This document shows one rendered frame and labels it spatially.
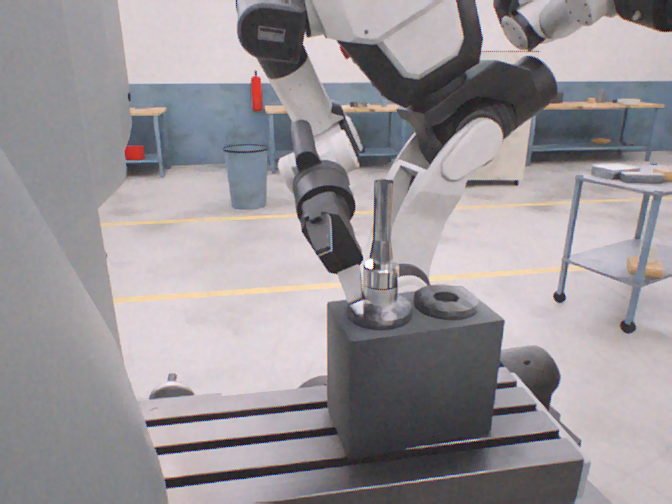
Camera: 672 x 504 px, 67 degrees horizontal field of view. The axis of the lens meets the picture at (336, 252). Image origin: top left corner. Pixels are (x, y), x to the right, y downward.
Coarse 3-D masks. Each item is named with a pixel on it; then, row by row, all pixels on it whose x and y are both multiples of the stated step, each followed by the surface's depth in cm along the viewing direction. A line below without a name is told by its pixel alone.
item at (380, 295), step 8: (368, 280) 66; (376, 280) 65; (384, 280) 65; (392, 280) 66; (368, 288) 66; (376, 288) 66; (384, 288) 65; (392, 288) 66; (368, 296) 67; (376, 296) 66; (384, 296) 66; (392, 296) 66; (368, 304) 67; (376, 304) 66; (384, 304) 66; (392, 304) 67; (376, 312) 67; (384, 312) 67
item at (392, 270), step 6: (366, 264) 67; (372, 264) 67; (390, 264) 67; (396, 264) 67; (366, 270) 66; (372, 270) 65; (378, 270) 65; (384, 270) 65; (390, 270) 65; (396, 270) 66; (372, 276) 65; (378, 276) 65; (384, 276) 65; (390, 276) 65
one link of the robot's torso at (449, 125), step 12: (456, 108) 101; (468, 108) 99; (480, 108) 98; (492, 108) 99; (444, 120) 99; (456, 120) 98; (468, 120) 96; (504, 120) 99; (444, 132) 99; (456, 132) 96; (504, 132) 101; (444, 144) 99
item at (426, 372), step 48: (432, 288) 74; (336, 336) 69; (384, 336) 64; (432, 336) 66; (480, 336) 68; (336, 384) 72; (384, 384) 66; (432, 384) 68; (480, 384) 71; (384, 432) 69; (432, 432) 71; (480, 432) 74
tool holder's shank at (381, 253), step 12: (384, 180) 63; (384, 192) 62; (384, 204) 63; (384, 216) 63; (384, 228) 64; (372, 240) 66; (384, 240) 64; (372, 252) 65; (384, 252) 65; (384, 264) 66
